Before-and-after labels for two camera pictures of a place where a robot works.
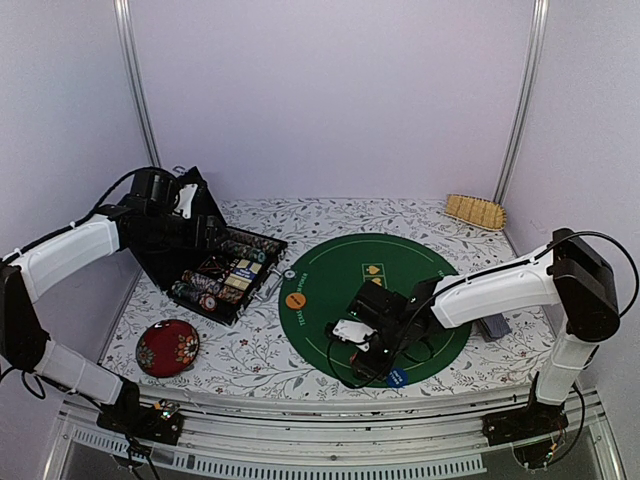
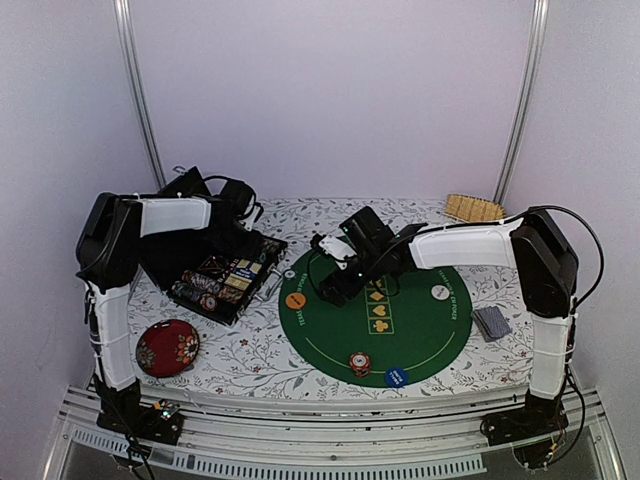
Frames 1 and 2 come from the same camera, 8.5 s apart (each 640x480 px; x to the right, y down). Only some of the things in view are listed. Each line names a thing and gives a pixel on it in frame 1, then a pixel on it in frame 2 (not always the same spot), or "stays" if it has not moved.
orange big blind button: (295, 300) stays
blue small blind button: (397, 377) stays
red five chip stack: (208, 303) stays
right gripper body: (383, 365) -> (370, 267)
